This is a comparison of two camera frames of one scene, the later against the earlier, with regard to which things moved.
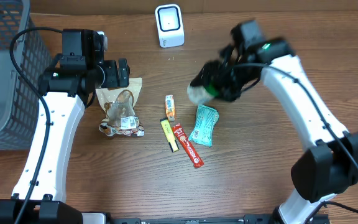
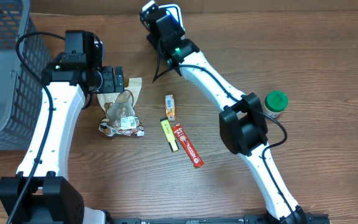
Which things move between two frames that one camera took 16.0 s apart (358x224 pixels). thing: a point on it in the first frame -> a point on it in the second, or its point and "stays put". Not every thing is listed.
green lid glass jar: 202,94 -> 275,102
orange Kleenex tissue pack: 170,107 stays put
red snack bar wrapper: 194,156 stays put
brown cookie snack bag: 119,104 stays put
